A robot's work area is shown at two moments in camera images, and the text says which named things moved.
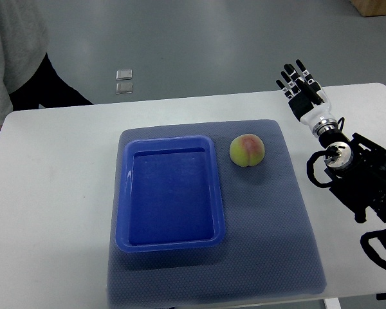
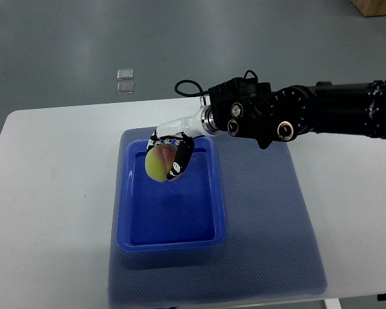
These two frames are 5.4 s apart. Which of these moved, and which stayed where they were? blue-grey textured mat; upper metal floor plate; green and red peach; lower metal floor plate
Moved: green and red peach
Stayed: blue-grey textured mat; upper metal floor plate; lower metal floor plate
